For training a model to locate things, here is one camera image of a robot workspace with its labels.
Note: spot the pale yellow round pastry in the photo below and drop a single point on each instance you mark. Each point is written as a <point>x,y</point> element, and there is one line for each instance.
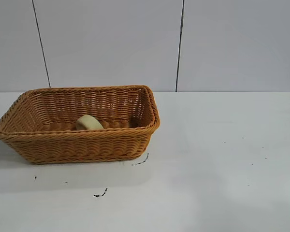
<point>89,123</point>

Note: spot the brown woven wicker basket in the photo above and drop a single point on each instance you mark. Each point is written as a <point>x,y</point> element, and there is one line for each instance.
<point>82,145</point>

